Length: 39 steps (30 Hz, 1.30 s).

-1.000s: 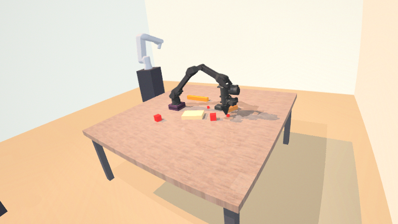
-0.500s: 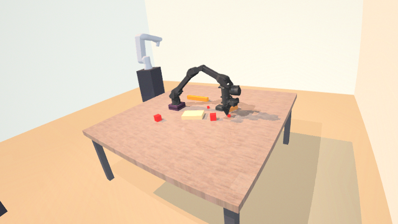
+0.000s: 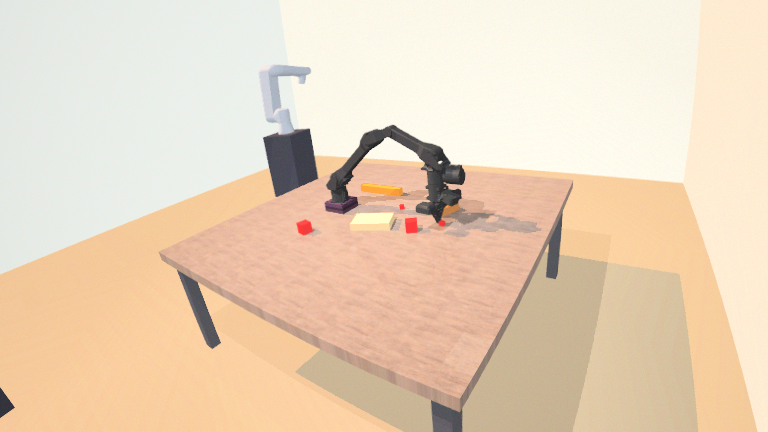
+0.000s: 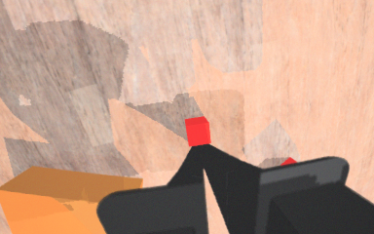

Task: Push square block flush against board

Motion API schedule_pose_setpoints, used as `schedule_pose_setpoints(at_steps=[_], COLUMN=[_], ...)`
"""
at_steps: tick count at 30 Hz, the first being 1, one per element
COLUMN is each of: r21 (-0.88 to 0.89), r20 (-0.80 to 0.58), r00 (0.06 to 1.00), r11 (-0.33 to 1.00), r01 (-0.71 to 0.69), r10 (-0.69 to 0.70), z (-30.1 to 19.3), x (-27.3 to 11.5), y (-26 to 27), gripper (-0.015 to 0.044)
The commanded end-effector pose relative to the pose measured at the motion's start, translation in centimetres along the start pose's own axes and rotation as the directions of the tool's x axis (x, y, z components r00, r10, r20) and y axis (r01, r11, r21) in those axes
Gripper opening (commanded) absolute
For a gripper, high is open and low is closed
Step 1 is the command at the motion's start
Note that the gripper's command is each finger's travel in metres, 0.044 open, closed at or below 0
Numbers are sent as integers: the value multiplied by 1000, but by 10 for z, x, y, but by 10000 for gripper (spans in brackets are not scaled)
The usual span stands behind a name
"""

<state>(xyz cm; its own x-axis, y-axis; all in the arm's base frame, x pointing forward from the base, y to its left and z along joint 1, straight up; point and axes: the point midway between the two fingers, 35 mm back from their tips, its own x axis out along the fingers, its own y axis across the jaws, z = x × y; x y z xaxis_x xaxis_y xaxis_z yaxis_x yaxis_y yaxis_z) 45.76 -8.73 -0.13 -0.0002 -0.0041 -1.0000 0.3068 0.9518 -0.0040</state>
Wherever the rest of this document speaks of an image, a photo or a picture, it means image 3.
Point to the orange block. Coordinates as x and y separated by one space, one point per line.
449 210

